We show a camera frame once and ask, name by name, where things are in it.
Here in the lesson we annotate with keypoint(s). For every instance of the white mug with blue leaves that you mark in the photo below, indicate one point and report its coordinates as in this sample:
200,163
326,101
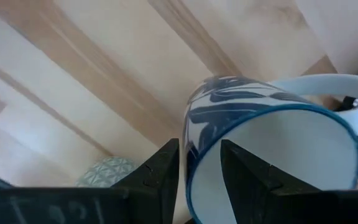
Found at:
291,146

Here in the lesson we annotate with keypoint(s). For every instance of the pale green patterned mug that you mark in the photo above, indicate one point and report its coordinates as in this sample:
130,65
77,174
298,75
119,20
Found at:
107,172

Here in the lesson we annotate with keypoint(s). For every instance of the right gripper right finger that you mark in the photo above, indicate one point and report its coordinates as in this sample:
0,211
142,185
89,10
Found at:
247,180

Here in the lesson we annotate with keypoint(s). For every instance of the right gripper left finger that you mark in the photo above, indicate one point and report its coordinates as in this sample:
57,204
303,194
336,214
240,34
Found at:
160,174

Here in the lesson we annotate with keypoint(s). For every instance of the light wooden slatted rack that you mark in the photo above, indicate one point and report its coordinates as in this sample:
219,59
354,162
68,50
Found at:
135,46

